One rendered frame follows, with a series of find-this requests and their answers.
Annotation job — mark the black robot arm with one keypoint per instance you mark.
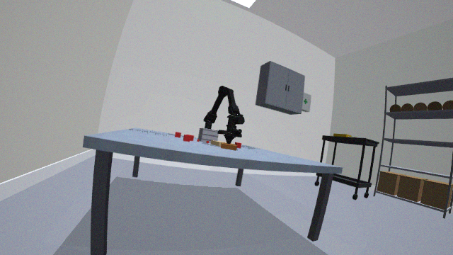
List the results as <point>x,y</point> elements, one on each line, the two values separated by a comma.
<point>233,109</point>

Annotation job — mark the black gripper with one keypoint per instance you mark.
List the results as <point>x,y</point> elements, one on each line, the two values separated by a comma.
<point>229,136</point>

